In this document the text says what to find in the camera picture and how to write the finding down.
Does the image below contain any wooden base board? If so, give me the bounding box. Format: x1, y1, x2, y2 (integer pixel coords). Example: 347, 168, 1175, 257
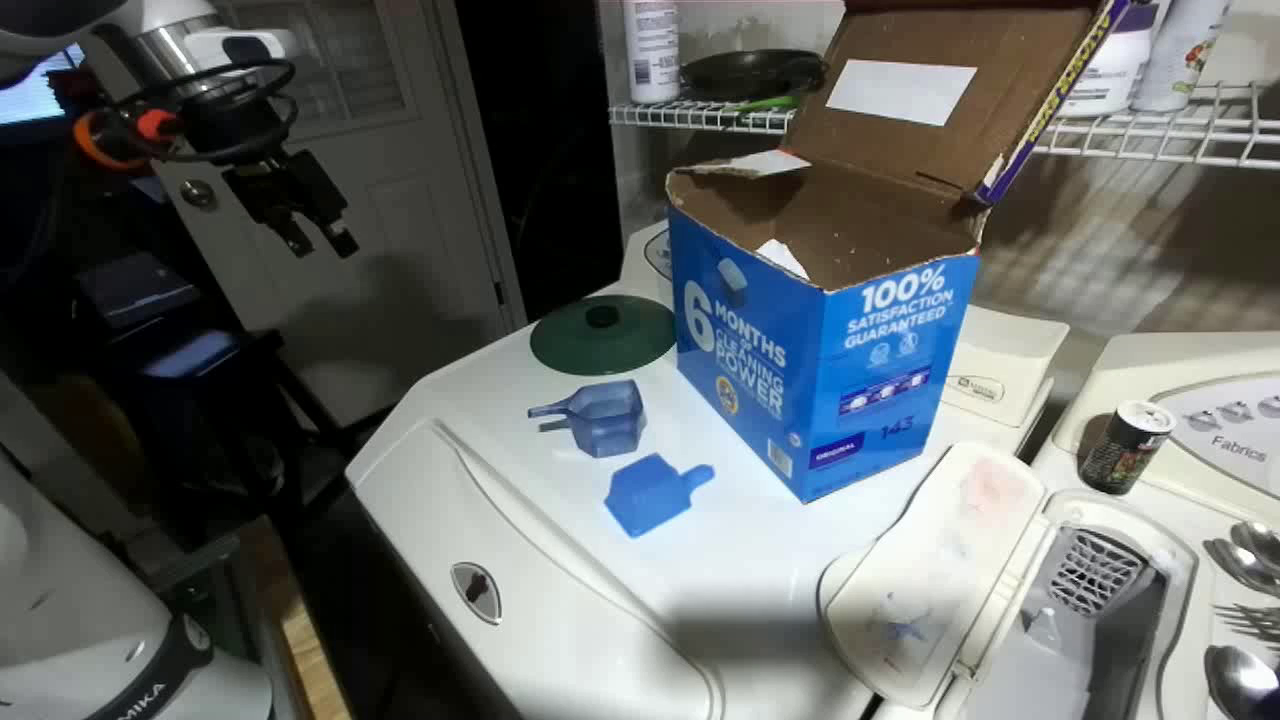
246, 517, 355, 720

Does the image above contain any small dark jar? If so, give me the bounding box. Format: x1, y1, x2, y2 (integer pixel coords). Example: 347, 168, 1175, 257
1074, 396, 1182, 500

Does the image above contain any lit computer monitor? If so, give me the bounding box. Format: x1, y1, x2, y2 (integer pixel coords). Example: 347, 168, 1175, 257
0, 39, 92, 134

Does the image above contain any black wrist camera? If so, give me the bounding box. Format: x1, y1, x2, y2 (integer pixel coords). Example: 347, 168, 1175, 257
174, 83, 294, 161

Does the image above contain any dark green round lid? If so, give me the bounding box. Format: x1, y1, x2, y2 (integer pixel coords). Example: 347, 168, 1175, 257
527, 293, 682, 382

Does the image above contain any white jug purple label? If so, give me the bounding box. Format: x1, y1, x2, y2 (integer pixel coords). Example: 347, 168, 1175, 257
1059, 0, 1161, 120

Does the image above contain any blue cardboard detergent box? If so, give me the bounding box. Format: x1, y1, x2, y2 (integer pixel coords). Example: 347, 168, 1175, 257
660, 0, 1138, 510

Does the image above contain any light blue plastic scoop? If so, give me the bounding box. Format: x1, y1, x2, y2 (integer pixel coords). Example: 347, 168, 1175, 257
601, 453, 720, 545

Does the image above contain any tall white bottle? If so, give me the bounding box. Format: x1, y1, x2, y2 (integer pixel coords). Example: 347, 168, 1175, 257
622, 0, 683, 109

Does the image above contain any metal fork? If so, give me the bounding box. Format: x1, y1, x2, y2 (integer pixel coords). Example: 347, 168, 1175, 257
1214, 601, 1280, 647

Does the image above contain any white plastic bottle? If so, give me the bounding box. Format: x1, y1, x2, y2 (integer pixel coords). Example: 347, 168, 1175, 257
1130, 0, 1239, 120

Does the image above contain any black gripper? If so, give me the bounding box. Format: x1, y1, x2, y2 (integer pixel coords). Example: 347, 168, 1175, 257
217, 140, 365, 264

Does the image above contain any white wire shelf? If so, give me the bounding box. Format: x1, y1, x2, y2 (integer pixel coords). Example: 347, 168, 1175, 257
607, 82, 1280, 176

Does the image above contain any dark blue translucent scoop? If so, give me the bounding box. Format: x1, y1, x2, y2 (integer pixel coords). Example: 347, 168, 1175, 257
524, 377, 652, 465

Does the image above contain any black looped cable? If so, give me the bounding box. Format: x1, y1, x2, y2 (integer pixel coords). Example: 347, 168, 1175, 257
107, 56, 305, 174

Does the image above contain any white laundry machine with door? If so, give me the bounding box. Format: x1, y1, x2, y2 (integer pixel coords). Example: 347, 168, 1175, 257
346, 215, 1196, 720

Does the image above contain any metal spoon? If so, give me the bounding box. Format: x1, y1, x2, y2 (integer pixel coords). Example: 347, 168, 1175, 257
1228, 517, 1280, 572
1200, 641, 1280, 720
1200, 536, 1280, 601

